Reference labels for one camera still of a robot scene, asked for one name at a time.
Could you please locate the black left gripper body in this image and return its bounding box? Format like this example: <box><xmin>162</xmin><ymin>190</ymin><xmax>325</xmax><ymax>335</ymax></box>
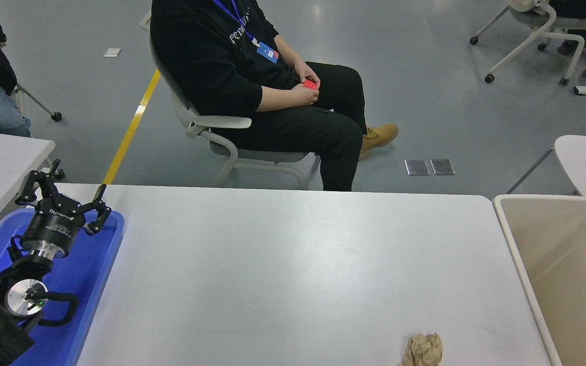
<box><xmin>21</xmin><ymin>198</ymin><xmax>86</xmax><ymax>255</ymax></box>

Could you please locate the person's left hand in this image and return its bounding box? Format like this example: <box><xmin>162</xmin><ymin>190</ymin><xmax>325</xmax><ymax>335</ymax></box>
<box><xmin>293</xmin><ymin>61</ymin><xmax>323</xmax><ymax>88</ymax></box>

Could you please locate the white chair with castors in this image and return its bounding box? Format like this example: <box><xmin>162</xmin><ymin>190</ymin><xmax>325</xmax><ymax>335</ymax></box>
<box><xmin>13</xmin><ymin>83</ymin><xmax>66</xmax><ymax>181</ymax></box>

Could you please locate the blue plastic tray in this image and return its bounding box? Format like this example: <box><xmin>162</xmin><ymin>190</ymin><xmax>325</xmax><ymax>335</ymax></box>
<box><xmin>0</xmin><ymin>208</ymin><xmax>125</xmax><ymax>366</ymax></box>

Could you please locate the metal floor plate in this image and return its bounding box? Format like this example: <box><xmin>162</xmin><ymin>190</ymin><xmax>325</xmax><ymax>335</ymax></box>
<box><xmin>404</xmin><ymin>159</ymin><xmax>430</xmax><ymax>176</ymax></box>
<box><xmin>430</xmin><ymin>159</ymin><xmax>456</xmax><ymax>176</ymax></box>

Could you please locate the person's right hand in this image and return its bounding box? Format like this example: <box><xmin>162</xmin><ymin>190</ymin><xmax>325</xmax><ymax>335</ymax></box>
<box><xmin>293</xmin><ymin>83</ymin><xmax>320</xmax><ymax>106</ymax></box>

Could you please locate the person with tan boots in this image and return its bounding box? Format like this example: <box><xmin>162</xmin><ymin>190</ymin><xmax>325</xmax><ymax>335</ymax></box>
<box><xmin>150</xmin><ymin>0</ymin><xmax>399</xmax><ymax>192</ymax></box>

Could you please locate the white rolling chair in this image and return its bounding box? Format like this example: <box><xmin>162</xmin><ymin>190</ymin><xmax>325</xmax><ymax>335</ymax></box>
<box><xmin>139</xmin><ymin>10</ymin><xmax>321</xmax><ymax>190</ymax></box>

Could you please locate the large pale plastic bin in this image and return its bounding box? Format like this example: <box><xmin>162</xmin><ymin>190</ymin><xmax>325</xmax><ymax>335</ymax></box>
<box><xmin>492</xmin><ymin>194</ymin><xmax>586</xmax><ymax>366</ymax></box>

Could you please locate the white chair grey seat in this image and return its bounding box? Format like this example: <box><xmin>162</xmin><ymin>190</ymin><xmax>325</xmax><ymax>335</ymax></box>
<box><xmin>470</xmin><ymin>0</ymin><xmax>586</xmax><ymax>86</ymax></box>

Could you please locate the tan paper ball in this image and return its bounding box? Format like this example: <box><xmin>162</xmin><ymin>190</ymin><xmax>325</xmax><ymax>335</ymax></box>
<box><xmin>401</xmin><ymin>333</ymin><xmax>444</xmax><ymax>366</ymax></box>

